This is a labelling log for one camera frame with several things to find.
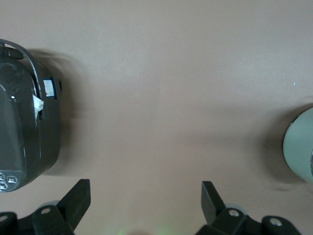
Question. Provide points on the white paper tag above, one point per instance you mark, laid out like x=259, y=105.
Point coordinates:
x=38, y=105

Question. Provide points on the brown table cover cloth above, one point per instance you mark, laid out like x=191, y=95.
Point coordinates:
x=156, y=73

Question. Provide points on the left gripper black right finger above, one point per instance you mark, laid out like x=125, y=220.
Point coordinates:
x=214, y=205

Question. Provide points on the grey-green cooking pot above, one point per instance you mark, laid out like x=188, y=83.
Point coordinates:
x=299, y=147

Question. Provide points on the black electric rice cooker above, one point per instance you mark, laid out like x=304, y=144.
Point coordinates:
x=22, y=127

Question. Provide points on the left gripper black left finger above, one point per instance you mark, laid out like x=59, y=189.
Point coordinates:
x=71, y=205

